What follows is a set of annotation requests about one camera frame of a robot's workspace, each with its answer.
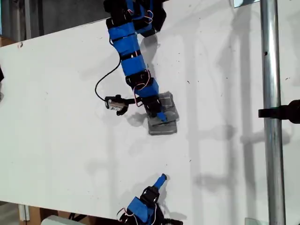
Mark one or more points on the grey striped towel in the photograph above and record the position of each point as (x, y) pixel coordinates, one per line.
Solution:
(167, 127)

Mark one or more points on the white box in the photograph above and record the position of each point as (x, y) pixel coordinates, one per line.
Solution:
(55, 220)

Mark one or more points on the black clamp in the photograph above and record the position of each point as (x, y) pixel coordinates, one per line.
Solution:
(281, 112)

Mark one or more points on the black object at table edge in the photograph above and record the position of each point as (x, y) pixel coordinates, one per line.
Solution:
(1, 74)

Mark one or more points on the steel post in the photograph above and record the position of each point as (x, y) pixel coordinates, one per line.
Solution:
(272, 117)

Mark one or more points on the white table bracket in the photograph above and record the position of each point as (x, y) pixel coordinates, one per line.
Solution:
(24, 212)

